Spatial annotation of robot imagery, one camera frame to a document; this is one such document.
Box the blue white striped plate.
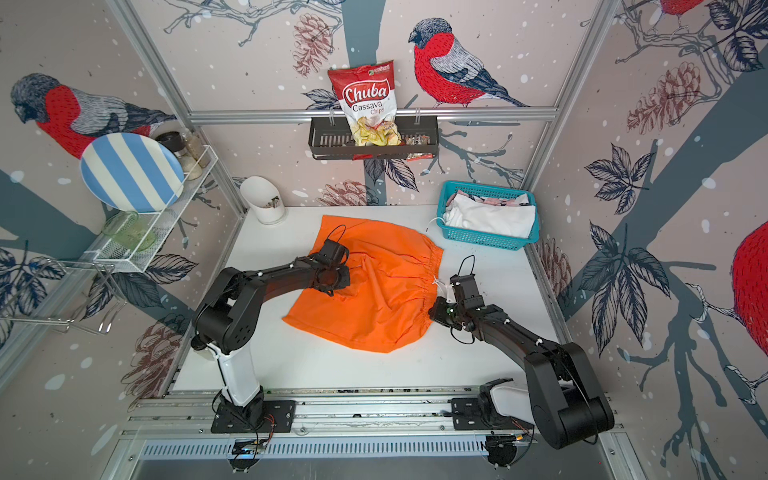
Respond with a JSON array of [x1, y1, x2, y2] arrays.
[[80, 133, 185, 213]]

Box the white patterned cup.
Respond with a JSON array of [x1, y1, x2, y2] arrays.
[[240, 176, 287, 225]]

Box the white cloth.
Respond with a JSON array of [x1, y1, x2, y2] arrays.
[[438, 190, 536, 238]]

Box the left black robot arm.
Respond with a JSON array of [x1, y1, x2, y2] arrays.
[[191, 239, 350, 424]]

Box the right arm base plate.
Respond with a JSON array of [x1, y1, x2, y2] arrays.
[[445, 396, 533, 432]]

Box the orange cloth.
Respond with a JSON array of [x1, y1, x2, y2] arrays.
[[283, 215, 443, 353]]

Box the black wire wall basket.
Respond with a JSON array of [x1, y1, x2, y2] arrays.
[[308, 116, 439, 161]]

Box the teal plastic basket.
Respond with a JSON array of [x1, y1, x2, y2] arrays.
[[435, 181, 540, 250]]

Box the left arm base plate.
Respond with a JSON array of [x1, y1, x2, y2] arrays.
[[210, 399, 296, 435]]

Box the clear acrylic wall shelf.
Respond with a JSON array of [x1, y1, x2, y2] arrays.
[[82, 145, 219, 273]]

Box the aluminium front rail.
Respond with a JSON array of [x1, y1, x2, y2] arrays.
[[119, 386, 625, 439]]

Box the metal wire wall hooks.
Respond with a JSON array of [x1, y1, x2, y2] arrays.
[[1, 258, 127, 341]]

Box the pink shark print shorts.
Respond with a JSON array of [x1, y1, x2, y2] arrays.
[[458, 191, 532, 207]]

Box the dark lid spice jar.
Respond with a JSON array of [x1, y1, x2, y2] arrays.
[[155, 131, 203, 181]]

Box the green glass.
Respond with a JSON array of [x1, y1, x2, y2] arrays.
[[102, 211, 157, 252]]

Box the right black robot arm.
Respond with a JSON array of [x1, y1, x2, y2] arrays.
[[429, 274, 615, 449]]

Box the red Chuba chips bag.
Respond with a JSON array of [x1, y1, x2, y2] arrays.
[[328, 61, 402, 147]]

